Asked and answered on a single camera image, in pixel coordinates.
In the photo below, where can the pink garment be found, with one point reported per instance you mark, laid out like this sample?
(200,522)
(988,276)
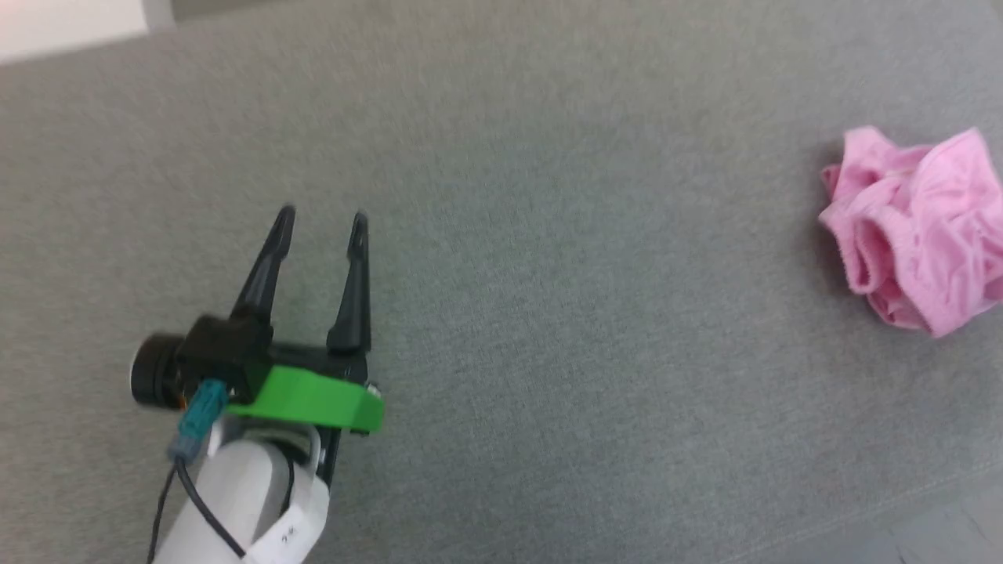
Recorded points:
(925,235)

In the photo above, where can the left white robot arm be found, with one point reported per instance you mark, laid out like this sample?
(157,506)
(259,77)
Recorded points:
(235,501)

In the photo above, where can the left black wrist camera box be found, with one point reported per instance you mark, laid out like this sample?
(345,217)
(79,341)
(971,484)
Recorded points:
(227,348)

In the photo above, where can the white box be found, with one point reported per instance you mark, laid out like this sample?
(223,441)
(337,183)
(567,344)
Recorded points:
(63,23)

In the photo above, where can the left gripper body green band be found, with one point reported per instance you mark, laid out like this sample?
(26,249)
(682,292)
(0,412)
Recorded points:
(313,399)

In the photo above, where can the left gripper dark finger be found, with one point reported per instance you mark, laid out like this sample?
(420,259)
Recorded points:
(354,290)
(266,270)

